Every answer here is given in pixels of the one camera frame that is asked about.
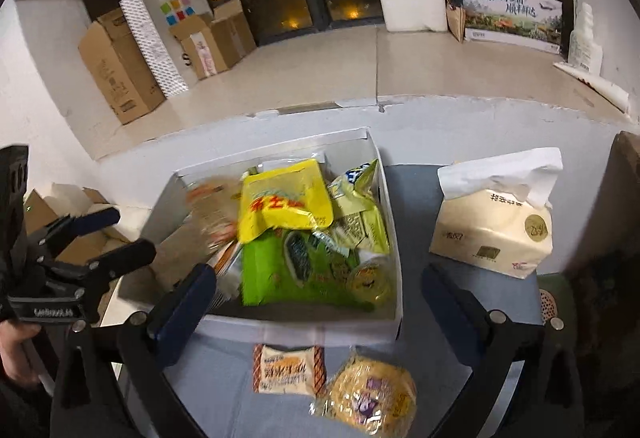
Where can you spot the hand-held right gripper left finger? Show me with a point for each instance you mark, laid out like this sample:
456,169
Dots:
184,315

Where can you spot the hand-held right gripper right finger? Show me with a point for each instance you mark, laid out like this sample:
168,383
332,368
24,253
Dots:
446,318

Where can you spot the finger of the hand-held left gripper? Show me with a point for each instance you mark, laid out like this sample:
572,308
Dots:
127,258
95,220

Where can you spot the small round yellow packet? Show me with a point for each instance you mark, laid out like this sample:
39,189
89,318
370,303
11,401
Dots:
370,280

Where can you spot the round rice cracker packet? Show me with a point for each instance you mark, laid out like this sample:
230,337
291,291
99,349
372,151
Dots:
212,210

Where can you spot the round yellow cookie packet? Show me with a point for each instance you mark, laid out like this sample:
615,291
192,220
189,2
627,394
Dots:
367,395

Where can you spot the white cardboard box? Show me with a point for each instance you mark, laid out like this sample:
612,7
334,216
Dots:
300,325

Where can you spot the white orange snack packet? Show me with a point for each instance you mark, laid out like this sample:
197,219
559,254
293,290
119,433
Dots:
287,370

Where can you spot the long green snack packet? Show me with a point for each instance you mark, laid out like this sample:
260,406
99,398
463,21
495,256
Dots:
300,273

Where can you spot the yellow green crinkled packet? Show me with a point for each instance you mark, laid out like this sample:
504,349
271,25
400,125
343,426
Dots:
360,218

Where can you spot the yellow snack packet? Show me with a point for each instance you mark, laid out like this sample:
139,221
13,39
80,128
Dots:
285,203

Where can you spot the person's left hand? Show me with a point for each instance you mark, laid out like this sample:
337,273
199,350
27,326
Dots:
17,350

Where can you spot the beige tissue pack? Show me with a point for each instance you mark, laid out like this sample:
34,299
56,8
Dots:
492,238

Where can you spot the green stool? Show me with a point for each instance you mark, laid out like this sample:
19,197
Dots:
552,298

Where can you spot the large brown cardboard box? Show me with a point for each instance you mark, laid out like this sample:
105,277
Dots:
120,72

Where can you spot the dotted white paper bag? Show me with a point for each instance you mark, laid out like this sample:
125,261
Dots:
160,32

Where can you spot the small brown cardboard box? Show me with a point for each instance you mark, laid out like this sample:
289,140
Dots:
215,40

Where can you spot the white tube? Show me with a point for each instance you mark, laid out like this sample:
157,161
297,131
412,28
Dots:
592,85

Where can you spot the small brown paper bag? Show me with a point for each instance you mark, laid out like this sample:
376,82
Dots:
455,25

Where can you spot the landscape printed box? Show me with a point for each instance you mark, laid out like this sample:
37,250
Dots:
510,15

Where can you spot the white bottle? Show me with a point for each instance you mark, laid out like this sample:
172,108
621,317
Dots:
586,40

